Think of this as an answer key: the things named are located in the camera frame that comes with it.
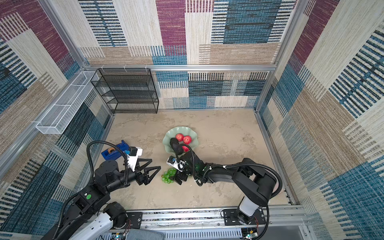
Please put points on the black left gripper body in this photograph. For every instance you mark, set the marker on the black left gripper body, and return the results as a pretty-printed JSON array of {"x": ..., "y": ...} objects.
[{"x": 140, "y": 178}]

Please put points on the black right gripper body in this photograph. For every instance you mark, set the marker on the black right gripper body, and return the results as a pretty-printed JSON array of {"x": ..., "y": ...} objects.
[{"x": 184, "y": 175}]

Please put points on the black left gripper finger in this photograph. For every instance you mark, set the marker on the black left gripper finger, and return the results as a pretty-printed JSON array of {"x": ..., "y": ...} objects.
[
  {"x": 150, "y": 173},
  {"x": 142, "y": 165}
]

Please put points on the green grape bunch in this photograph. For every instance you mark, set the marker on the green grape bunch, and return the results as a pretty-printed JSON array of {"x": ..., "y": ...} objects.
[{"x": 169, "y": 175}]

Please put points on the dark avocado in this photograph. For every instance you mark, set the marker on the dark avocado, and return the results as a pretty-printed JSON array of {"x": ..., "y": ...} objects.
[{"x": 176, "y": 147}]

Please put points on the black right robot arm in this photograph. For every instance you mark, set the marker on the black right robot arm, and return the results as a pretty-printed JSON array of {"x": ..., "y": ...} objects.
[{"x": 259, "y": 183}]

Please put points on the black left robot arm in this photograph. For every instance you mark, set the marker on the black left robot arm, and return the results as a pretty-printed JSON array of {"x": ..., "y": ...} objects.
[{"x": 88, "y": 213}]

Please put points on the pale green scalloped fruit bowl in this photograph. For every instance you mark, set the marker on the pale green scalloped fruit bowl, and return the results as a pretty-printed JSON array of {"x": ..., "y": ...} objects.
[{"x": 186, "y": 131}]

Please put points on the blue tape dispenser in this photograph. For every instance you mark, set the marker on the blue tape dispenser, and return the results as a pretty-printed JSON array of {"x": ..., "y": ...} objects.
[{"x": 112, "y": 154}]

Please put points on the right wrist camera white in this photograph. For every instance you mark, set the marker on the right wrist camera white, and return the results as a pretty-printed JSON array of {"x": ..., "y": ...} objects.
[{"x": 175, "y": 163}]

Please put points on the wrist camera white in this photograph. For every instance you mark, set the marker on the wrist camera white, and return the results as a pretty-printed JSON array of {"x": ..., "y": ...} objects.
[
  {"x": 175, "y": 163},
  {"x": 133, "y": 153}
]

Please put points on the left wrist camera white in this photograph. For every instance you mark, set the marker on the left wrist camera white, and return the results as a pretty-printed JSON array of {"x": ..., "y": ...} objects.
[{"x": 133, "y": 153}]

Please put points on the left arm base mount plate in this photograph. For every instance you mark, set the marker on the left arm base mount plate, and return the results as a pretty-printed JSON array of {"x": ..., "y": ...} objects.
[{"x": 128, "y": 220}]

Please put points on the black wire shelf rack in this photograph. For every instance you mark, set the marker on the black wire shelf rack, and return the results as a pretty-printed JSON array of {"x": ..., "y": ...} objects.
[{"x": 127, "y": 91}]

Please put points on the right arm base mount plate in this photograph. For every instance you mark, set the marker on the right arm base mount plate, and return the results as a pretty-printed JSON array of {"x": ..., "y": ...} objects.
[{"x": 234, "y": 217}]

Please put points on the white wire mesh basket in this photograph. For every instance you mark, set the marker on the white wire mesh basket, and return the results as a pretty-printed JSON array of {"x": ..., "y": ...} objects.
[{"x": 62, "y": 112}]

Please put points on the aluminium front rail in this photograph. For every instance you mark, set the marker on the aluminium front rail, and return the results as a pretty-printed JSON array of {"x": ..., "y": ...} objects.
[{"x": 214, "y": 218}]

